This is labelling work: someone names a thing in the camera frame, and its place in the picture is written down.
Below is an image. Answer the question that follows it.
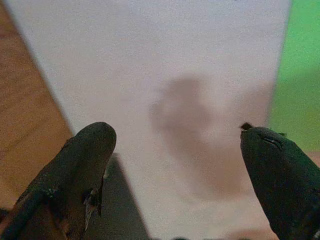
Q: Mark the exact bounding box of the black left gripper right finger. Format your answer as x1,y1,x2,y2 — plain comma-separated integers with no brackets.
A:
240,122,320,240

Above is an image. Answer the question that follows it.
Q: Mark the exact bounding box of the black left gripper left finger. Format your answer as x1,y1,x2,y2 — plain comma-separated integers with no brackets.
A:
0,121,118,240

